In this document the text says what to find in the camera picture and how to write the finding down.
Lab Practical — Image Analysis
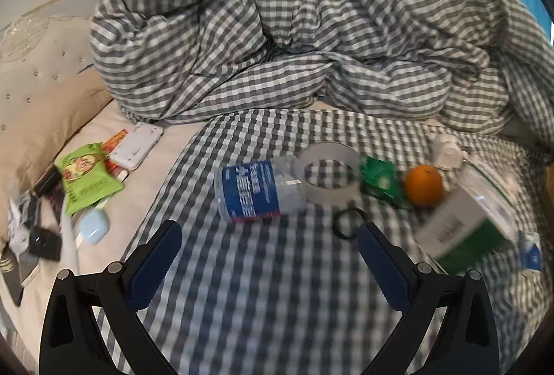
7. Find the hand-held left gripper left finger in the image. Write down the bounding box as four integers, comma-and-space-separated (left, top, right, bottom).
40, 220, 183, 375

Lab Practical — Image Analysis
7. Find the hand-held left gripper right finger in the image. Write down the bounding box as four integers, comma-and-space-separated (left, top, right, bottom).
357, 221, 500, 375

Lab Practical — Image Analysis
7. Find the black hair tie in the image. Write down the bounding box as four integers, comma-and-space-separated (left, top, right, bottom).
332, 207, 366, 239

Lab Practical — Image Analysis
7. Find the white and green carton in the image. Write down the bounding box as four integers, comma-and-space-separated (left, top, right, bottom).
414, 187, 520, 275

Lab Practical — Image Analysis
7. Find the small green packet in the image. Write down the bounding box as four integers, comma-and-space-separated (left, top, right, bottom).
359, 155, 412, 209

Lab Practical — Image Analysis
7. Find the orange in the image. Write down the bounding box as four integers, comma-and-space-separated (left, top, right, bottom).
404, 164, 445, 208

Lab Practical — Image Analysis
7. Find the clear tape roll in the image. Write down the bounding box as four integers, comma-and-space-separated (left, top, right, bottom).
298, 142, 362, 206

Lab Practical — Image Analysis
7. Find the blue label water bottle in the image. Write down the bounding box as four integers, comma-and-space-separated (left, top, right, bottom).
214, 156, 312, 224

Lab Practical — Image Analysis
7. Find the clear zip bag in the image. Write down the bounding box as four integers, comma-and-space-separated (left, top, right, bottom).
459, 156, 518, 229

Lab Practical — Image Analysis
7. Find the blue and white sachet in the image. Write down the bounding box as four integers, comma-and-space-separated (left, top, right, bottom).
517, 230, 544, 272

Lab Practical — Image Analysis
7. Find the grey checkered flat sheet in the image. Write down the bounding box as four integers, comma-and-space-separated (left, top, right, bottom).
93, 109, 550, 375

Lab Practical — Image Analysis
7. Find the green snack packet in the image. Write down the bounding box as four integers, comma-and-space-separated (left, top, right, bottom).
58, 142, 124, 215

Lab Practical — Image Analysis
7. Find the black square device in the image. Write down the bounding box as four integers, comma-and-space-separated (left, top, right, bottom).
28, 226, 62, 262

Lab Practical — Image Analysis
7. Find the white rectangular device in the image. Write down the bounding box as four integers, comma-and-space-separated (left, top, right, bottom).
108, 123, 164, 171

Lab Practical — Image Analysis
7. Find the dark glossy packet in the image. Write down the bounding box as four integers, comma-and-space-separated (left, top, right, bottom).
47, 185, 66, 213

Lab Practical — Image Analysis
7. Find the orange packet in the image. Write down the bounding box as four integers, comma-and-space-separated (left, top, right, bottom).
101, 129, 131, 177

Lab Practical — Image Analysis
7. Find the small black box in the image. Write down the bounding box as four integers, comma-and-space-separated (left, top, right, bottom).
34, 165, 62, 196

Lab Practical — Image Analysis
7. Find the black and white printed packet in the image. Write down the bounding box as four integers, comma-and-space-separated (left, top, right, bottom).
6, 191, 42, 248

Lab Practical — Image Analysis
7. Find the beige pillow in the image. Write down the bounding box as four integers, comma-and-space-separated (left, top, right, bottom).
0, 72, 113, 229

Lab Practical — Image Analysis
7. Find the cream tufted headboard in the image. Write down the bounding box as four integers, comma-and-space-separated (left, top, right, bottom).
0, 16, 93, 133

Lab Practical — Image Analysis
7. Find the grey checkered duvet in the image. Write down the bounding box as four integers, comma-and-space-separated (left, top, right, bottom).
89, 0, 554, 137

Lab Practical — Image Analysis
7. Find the white strap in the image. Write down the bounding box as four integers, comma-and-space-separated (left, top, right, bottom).
61, 213, 83, 267

